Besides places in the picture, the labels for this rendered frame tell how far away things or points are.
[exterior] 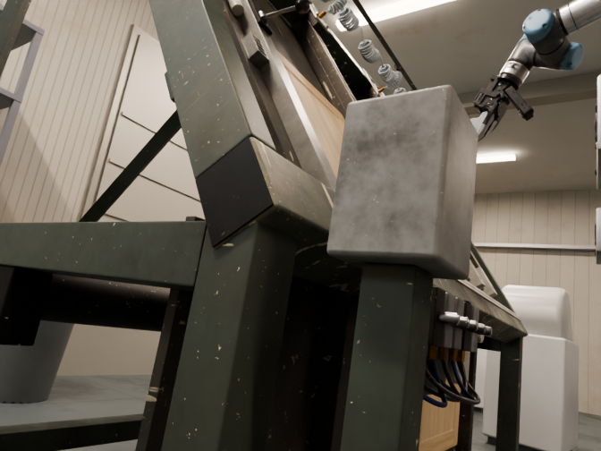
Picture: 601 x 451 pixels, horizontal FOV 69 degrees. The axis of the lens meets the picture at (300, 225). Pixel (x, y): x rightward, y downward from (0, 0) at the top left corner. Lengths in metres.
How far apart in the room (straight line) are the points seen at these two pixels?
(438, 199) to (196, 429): 0.37
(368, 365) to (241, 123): 0.35
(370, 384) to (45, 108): 3.80
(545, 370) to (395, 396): 3.53
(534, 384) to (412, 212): 3.58
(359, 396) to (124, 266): 0.41
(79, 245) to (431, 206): 0.60
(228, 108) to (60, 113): 3.52
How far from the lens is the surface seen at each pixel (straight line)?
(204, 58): 0.74
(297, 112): 0.92
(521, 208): 9.66
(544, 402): 3.97
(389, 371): 0.45
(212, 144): 0.64
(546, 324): 4.03
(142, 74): 4.59
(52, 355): 3.13
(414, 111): 0.48
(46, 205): 3.98
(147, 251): 0.67
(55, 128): 4.08
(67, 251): 0.86
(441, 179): 0.44
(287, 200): 0.55
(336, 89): 1.57
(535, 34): 1.40
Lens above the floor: 0.67
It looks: 13 degrees up
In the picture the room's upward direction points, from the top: 9 degrees clockwise
